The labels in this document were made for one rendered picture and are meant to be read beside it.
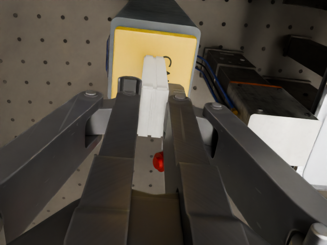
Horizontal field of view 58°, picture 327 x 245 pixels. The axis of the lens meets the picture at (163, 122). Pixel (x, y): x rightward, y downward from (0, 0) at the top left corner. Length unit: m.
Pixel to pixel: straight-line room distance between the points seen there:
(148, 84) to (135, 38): 0.07
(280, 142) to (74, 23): 0.50
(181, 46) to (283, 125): 0.21
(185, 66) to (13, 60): 0.59
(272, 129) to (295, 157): 0.05
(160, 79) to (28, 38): 0.59
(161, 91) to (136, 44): 0.07
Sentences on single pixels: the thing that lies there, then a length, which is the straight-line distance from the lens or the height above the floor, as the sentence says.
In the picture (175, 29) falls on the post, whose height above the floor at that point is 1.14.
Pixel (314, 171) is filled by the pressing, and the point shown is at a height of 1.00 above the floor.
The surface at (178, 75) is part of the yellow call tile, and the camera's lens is 0.23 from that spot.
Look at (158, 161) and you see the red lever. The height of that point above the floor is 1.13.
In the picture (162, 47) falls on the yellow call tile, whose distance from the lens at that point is 0.22.
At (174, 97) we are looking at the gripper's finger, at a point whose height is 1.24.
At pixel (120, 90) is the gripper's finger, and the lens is 0.15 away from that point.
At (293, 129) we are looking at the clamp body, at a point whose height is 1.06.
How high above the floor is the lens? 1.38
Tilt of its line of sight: 63 degrees down
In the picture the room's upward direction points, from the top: 176 degrees clockwise
